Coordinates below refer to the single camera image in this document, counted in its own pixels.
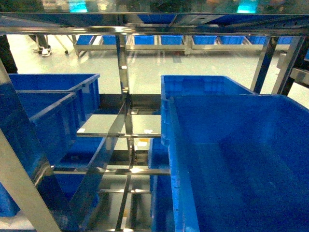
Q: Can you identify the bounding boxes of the stainless steel shelf cart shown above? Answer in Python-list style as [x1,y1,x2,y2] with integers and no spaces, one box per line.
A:
[0,11,309,232]

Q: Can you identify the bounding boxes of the blue crate behind right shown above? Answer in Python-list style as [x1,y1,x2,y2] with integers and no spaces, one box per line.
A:
[160,75,254,147]

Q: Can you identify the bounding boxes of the blue crate behind left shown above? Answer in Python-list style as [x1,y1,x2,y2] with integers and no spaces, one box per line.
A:
[9,73,100,128]

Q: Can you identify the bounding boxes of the large blue crate near right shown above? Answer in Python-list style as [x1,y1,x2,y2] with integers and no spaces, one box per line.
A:
[169,95,309,232]

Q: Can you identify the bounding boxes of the blue crate near left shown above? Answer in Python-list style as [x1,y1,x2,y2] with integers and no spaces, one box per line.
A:
[0,85,78,216]

